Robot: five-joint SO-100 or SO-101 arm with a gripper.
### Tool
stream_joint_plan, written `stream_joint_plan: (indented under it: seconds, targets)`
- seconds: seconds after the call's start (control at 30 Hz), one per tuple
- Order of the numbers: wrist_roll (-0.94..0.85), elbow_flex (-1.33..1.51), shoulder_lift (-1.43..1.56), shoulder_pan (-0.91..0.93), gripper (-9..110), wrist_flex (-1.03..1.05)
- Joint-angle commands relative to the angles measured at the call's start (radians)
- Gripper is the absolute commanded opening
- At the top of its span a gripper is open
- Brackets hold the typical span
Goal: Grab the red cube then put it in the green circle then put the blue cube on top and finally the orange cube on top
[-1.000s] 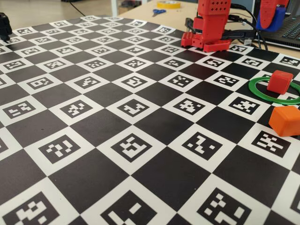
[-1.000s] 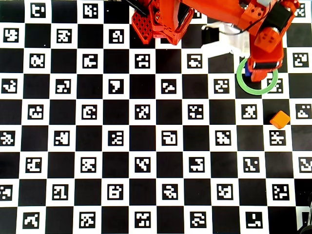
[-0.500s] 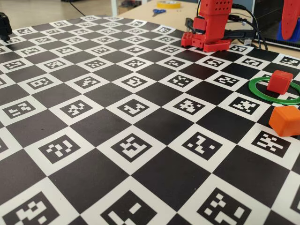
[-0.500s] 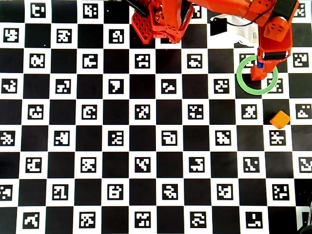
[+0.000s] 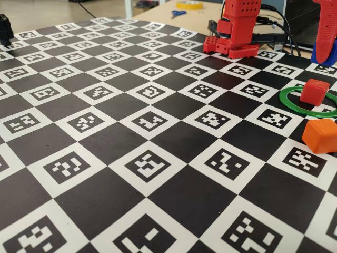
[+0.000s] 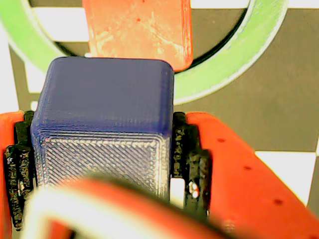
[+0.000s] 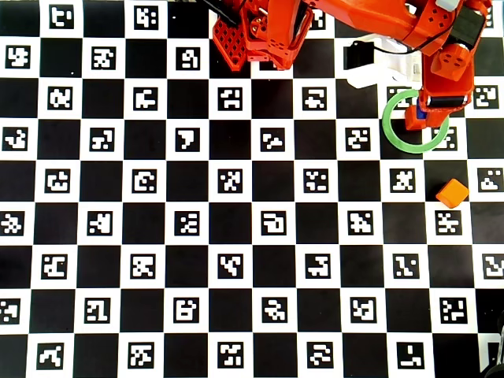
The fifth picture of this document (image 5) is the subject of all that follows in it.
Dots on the white table leg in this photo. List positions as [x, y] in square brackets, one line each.
[128, 8]

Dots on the yellow tape roll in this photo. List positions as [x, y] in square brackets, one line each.
[189, 5]

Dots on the orange cube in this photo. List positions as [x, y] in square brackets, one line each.
[321, 137]

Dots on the black white marker checkerboard mat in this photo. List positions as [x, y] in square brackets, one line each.
[105, 184]

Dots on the black flat adapter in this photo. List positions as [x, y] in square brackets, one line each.
[266, 39]

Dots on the black camera stand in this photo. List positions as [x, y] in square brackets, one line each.
[5, 31]

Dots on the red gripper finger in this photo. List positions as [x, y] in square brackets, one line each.
[326, 26]

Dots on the blue cube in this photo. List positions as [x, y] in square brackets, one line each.
[333, 55]

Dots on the red robot arm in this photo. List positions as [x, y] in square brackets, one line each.
[242, 26]

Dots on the red cube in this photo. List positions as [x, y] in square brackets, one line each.
[313, 92]

